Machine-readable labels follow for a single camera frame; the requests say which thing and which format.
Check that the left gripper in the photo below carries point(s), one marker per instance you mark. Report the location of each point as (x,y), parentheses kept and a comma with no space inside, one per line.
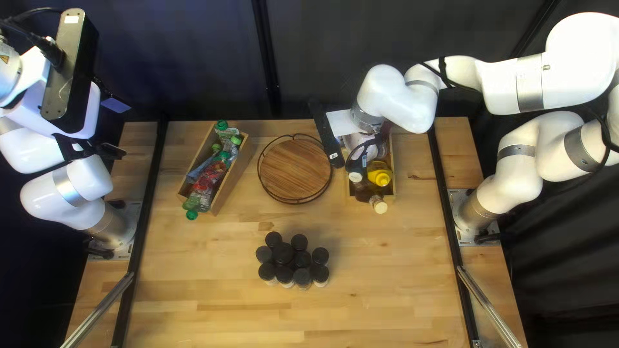
(29,87)

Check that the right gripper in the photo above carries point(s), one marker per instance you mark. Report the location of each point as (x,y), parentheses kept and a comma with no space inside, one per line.
(367,150)

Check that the blue bottle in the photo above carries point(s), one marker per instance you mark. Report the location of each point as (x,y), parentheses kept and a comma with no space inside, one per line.
(356,177)

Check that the blue pouch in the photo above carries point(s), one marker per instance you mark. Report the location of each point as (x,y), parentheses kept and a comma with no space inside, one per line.
(203,169)

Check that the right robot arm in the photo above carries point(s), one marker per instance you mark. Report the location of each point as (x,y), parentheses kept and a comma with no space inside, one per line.
(556,72)

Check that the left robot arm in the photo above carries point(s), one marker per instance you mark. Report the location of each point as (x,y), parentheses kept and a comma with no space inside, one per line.
(63,193)

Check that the yellow mustard bottle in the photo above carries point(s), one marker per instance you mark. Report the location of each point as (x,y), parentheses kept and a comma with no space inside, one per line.
(379,176)

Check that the wooden box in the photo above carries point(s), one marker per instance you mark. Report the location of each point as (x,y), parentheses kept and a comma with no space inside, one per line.
(392,174)
(227,179)

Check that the brown sauce bottle, cream cap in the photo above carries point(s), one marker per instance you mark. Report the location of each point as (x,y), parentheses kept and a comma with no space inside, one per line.
(380,207)

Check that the pale pouch, light green cap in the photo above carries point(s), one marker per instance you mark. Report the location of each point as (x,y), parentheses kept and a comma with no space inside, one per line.
(188,204)
(236,140)

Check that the green-white pouch, dark green cap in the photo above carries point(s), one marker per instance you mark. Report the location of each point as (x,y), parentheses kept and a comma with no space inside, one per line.
(192,214)
(221,125)

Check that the red pouch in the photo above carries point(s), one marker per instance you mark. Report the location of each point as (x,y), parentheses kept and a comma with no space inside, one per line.
(210,181)

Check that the wide spice jar, black lid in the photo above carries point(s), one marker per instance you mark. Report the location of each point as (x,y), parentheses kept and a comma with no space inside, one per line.
(283,253)

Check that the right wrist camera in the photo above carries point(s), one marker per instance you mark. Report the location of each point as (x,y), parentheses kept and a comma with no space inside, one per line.
(326,135)

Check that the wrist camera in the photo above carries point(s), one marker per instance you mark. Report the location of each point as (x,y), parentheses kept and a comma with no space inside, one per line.
(326,135)
(67,72)

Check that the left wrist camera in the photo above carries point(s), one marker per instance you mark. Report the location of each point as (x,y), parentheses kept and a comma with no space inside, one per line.
(67,72)

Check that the black frame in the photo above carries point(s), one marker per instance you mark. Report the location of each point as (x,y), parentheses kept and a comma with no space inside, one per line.
(265,58)

